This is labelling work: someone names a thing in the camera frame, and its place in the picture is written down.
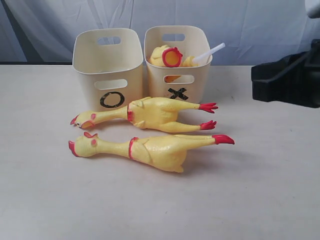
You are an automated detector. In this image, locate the headless yellow rubber chicken body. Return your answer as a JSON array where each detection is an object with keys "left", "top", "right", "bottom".
[{"left": 149, "top": 44, "right": 183, "bottom": 68}]

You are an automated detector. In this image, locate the cream bin marked X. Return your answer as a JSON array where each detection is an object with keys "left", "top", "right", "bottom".
[{"left": 144, "top": 25, "right": 213, "bottom": 103}]

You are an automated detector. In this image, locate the chicken head with white squeaker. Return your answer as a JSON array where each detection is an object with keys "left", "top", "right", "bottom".
[{"left": 181, "top": 42, "right": 226, "bottom": 67}]

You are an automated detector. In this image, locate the cream bin marked O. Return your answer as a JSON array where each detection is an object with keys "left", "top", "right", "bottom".
[{"left": 72, "top": 28, "right": 144, "bottom": 111}]

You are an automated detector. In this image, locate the blue backdrop curtain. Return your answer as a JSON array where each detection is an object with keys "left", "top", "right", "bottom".
[{"left": 0, "top": 0, "right": 320, "bottom": 65}]

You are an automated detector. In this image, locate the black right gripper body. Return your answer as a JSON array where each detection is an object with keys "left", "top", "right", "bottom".
[{"left": 308, "top": 39, "right": 320, "bottom": 75}]

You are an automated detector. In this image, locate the yellow rubber chicken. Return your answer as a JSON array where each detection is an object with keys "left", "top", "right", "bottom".
[
  {"left": 68, "top": 132, "right": 235, "bottom": 173},
  {"left": 70, "top": 96, "right": 218, "bottom": 133}
]

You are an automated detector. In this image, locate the yellow rubber chicken front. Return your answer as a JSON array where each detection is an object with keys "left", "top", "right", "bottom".
[{"left": 68, "top": 132, "right": 235, "bottom": 173}]

